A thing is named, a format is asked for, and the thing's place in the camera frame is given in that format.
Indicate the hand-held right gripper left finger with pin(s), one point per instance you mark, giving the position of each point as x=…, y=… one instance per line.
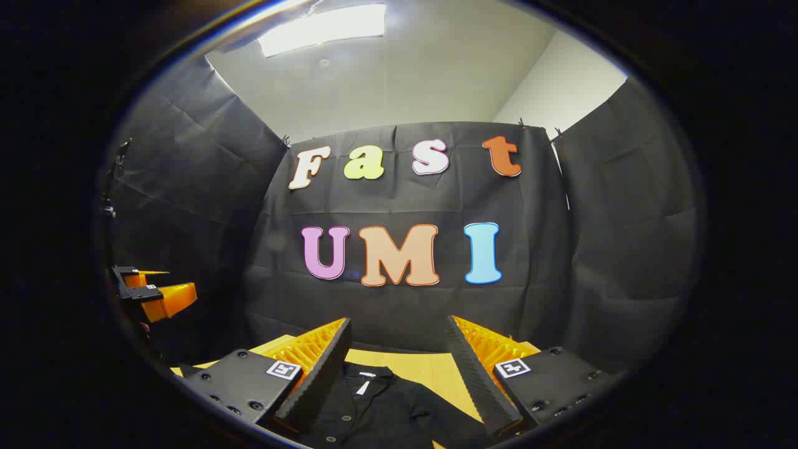
x=324, y=374

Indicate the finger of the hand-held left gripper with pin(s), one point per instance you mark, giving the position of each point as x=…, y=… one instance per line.
x=174, y=298
x=140, y=279

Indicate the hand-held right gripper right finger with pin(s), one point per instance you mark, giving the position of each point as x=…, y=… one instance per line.
x=477, y=380

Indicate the black button-up coat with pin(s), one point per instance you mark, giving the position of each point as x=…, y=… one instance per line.
x=380, y=411

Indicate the black backdrop cloth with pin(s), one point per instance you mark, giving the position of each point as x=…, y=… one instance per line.
x=405, y=305

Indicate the rectangular ceiling light panel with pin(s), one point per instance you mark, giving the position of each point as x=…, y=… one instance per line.
x=324, y=28

